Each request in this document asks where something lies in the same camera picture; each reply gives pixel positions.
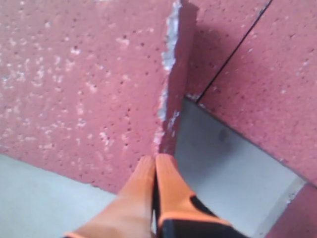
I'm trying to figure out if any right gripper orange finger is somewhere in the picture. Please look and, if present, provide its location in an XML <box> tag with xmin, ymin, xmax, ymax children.
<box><xmin>155</xmin><ymin>153</ymin><xmax>251</xmax><ymax>238</ymax></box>

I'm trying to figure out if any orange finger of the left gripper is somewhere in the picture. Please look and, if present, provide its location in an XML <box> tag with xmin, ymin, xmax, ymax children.
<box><xmin>65</xmin><ymin>156</ymin><xmax>155</xmax><ymax>238</ymax></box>

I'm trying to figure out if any red brick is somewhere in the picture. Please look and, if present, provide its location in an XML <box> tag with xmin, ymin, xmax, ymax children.
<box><xmin>201</xmin><ymin>0</ymin><xmax>317</xmax><ymax>183</ymax></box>
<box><xmin>0</xmin><ymin>0</ymin><xmax>198</xmax><ymax>192</ymax></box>
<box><xmin>186</xmin><ymin>0</ymin><xmax>268</xmax><ymax>102</ymax></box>
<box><xmin>266</xmin><ymin>184</ymin><xmax>317</xmax><ymax>238</ymax></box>

